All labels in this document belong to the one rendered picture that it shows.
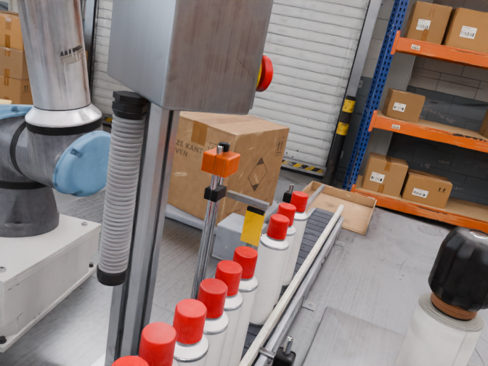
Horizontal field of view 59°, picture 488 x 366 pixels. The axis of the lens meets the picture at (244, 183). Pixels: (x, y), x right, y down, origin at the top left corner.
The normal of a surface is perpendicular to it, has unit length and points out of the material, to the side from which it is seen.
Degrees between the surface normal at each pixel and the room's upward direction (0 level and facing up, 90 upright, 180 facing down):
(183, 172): 90
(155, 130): 90
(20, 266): 4
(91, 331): 0
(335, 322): 0
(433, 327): 90
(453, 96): 90
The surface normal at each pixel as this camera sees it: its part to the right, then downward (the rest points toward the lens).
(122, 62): -0.83, 0.02
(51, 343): 0.19, -0.93
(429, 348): -0.69, 0.12
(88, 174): 0.84, 0.38
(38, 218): 0.84, -0.04
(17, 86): -0.13, 0.28
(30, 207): 0.69, -0.01
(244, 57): 0.53, 0.37
